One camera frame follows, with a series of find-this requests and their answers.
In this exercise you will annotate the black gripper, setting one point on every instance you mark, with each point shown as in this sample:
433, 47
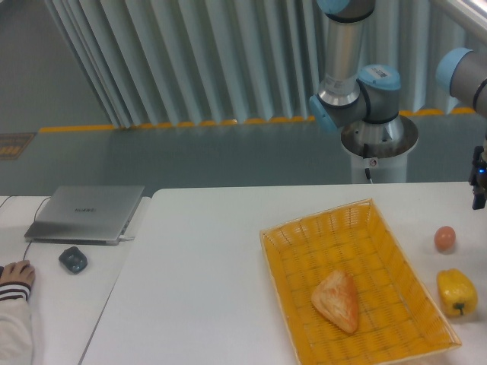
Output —
477, 176

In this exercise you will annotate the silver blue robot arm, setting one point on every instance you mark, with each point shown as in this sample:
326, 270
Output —
365, 103

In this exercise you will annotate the white sleeved forearm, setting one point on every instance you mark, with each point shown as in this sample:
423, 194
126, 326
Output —
16, 326

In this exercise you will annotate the yellow wicker basket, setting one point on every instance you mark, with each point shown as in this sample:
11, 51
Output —
397, 317

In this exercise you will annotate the person's hand on mouse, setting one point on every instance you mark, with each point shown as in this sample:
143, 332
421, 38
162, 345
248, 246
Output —
18, 275

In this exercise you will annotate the brown egg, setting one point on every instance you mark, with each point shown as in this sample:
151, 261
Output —
444, 238

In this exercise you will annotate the yellow bell pepper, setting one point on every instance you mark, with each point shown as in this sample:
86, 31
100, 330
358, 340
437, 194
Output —
458, 295

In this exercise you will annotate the triangular puff pastry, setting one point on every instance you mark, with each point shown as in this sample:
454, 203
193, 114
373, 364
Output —
336, 299

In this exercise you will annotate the folding partition screen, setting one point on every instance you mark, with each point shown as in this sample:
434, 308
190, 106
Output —
173, 62

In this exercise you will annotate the silver closed laptop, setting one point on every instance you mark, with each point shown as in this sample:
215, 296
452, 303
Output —
86, 215

